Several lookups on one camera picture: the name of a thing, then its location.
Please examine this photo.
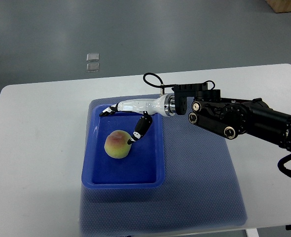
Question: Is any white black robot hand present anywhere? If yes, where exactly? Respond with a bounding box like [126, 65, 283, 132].
[99, 94, 174, 145]

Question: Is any green red peach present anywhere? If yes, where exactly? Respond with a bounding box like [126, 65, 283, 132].
[104, 130, 131, 159]

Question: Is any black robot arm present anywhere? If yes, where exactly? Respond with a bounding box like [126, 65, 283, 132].
[166, 82, 291, 178]

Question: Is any upper metal floor plate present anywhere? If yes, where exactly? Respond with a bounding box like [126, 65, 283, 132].
[86, 53, 99, 62]

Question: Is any blue plastic tray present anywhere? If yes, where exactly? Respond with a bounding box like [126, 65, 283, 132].
[81, 102, 165, 190]

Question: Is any grey blue textured mat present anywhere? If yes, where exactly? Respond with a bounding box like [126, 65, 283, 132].
[79, 97, 247, 237]

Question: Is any white table leg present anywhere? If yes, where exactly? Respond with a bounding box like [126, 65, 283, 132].
[245, 228, 259, 237]

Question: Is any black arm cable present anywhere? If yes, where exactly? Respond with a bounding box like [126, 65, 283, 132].
[143, 72, 215, 96]

